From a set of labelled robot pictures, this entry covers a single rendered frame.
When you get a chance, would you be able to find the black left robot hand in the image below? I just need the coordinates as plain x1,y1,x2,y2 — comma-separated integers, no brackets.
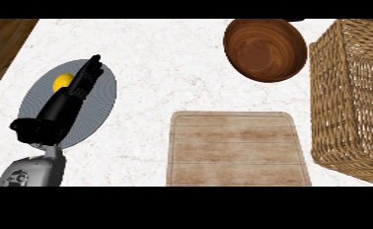
9,53,104,147

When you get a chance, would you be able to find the pale wooden cutting board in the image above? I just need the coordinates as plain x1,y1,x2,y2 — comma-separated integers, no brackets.
165,111,312,188

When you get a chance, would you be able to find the wicker basket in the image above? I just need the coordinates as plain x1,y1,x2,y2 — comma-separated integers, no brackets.
308,19,373,184

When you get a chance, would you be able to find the grey round placemat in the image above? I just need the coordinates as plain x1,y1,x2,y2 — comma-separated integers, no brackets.
16,58,118,150

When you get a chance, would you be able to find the yellow lemon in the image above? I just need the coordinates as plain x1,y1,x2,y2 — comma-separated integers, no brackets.
51,72,75,94

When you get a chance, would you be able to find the brown wooden cabinet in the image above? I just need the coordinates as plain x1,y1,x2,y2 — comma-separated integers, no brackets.
0,19,41,80

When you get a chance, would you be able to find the brown wooden bowl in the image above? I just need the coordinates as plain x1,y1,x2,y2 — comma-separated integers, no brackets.
221,19,309,84

